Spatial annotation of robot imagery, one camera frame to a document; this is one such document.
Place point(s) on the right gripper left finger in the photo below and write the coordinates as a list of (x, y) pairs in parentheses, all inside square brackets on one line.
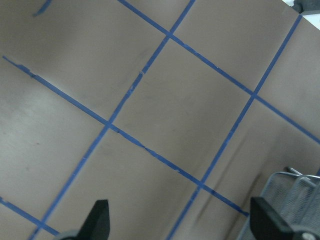
[(97, 224)]

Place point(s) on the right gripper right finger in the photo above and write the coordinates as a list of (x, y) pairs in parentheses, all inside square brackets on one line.
[(265, 223)]

